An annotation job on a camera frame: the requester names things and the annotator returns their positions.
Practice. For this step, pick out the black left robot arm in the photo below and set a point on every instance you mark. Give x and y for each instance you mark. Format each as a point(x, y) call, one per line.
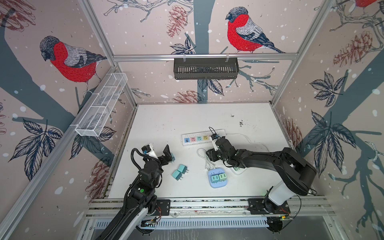
point(139, 199)

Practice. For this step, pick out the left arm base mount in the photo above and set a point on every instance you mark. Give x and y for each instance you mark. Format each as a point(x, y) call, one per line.
point(160, 207)

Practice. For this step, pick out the white wire mesh shelf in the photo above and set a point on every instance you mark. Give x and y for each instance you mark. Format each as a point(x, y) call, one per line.
point(95, 118)

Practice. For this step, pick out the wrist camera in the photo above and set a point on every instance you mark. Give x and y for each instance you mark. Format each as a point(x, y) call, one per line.
point(214, 138)
point(149, 150)

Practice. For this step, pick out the white multicolour power strip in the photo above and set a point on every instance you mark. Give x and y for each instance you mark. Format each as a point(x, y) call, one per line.
point(200, 137)

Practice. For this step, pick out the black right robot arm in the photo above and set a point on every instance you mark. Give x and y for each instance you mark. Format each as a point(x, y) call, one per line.
point(297, 174)

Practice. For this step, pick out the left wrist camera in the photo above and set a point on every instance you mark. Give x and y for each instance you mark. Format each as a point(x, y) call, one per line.
point(149, 150)

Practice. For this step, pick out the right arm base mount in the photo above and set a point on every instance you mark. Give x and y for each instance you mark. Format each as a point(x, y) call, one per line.
point(260, 206)

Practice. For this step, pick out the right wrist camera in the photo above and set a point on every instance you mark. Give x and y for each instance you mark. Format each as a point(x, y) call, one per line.
point(214, 138)

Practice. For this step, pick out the black hanging wire basket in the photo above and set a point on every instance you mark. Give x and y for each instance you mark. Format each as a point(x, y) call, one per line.
point(206, 68)

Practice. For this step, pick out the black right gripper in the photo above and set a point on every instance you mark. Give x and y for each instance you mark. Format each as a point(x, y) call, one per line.
point(212, 154)

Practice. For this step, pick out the white square socket hub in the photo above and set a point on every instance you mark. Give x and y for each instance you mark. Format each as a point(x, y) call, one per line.
point(238, 171)

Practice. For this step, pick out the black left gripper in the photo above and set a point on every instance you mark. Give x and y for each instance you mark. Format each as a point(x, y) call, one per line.
point(167, 155)

